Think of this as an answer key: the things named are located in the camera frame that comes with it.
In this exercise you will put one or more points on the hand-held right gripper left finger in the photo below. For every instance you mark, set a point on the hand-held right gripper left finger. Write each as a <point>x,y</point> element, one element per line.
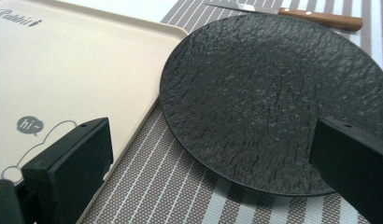
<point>68,169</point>

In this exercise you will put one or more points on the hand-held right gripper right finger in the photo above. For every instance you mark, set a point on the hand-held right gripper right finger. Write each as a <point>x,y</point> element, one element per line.
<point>354,165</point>

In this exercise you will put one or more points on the beige plastic tray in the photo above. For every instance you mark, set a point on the beige plastic tray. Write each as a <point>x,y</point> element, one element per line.
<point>71,71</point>

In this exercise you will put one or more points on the striped grey placemat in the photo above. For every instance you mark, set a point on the striped grey placemat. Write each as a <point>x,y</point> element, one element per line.
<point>167,193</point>

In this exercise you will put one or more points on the black textured round plate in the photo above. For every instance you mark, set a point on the black textured round plate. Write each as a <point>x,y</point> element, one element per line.
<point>261,102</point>

